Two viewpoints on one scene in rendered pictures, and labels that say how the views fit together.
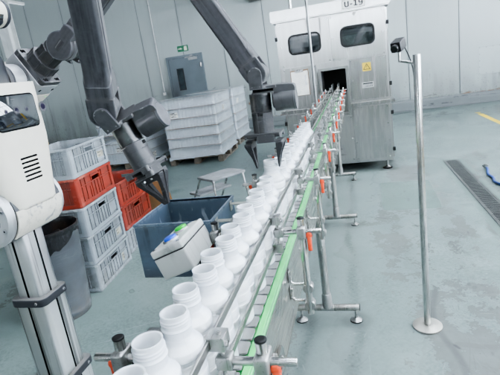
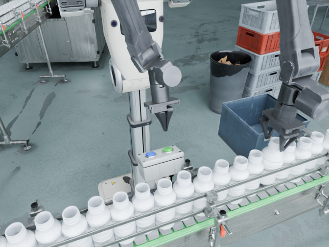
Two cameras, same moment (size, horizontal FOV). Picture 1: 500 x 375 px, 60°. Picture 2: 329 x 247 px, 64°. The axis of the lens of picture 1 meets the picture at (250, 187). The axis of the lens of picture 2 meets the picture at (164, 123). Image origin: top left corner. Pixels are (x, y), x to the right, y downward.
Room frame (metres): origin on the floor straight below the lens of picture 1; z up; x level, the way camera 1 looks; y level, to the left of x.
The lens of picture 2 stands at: (0.55, -0.35, 1.68)
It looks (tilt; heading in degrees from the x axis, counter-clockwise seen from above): 35 degrees down; 53
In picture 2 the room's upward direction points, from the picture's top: straight up
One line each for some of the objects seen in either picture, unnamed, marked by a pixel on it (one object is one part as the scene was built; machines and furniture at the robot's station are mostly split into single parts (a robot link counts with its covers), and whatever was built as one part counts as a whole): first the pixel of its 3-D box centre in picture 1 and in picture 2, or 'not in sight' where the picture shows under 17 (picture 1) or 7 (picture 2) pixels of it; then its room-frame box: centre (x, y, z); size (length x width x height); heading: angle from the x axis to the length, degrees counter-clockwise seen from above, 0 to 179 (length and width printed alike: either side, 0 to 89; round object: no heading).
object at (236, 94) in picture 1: (220, 116); not in sight; (9.75, 0.42, 0.59); 1.25 x 1.03 x 1.17; 166
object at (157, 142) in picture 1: (138, 137); not in sight; (8.65, 2.06, 0.50); 1.23 x 1.05 x 1.00; 163
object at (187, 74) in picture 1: (190, 95); not in sight; (11.79, 1.22, 1.05); 1.00 x 0.10 x 2.10; 75
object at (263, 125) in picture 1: (263, 125); (285, 111); (1.18, -0.06, 1.30); 0.10 x 0.07 x 0.07; 75
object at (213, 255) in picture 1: (219, 296); (100, 222); (0.66, 0.08, 1.08); 0.06 x 0.06 x 0.17
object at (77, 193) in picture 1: (73, 185); (268, 36); (3.34, 1.37, 0.78); 0.61 x 0.41 x 0.22; 172
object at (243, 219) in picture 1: (247, 252); (164, 203); (0.83, 0.03, 1.08); 0.06 x 0.06 x 0.17
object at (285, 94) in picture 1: (274, 88); (308, 87); (1.17, -0.10, 1.39); 0.12 x 0.09 x 0.12; 76
